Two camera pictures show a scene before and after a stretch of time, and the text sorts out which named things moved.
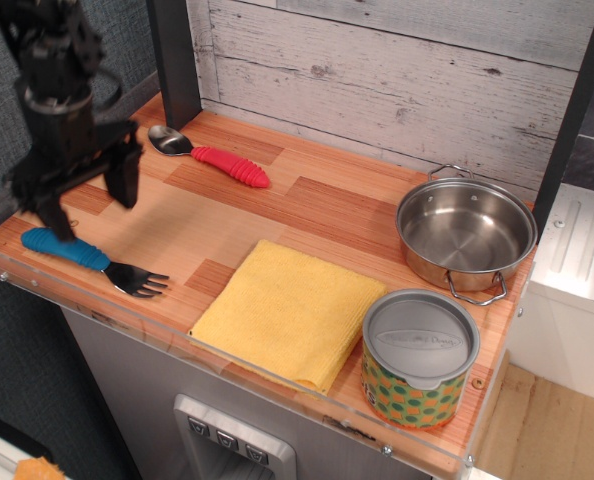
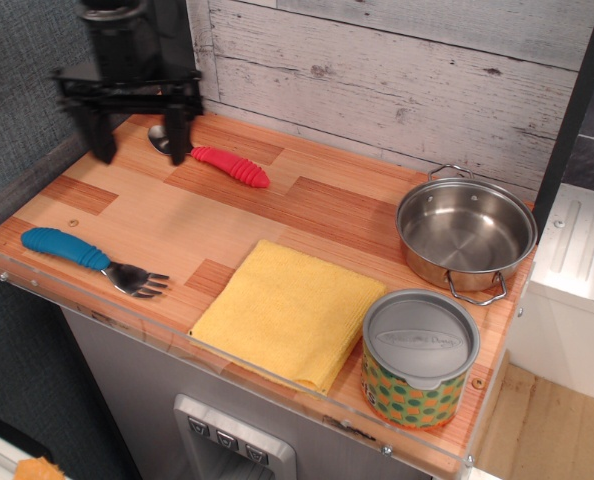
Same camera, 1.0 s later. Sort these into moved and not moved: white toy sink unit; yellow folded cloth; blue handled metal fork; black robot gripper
Moved: black robot gripper
Not moved: blue handled metal fork; white toy sink unit; yellow folded cloth
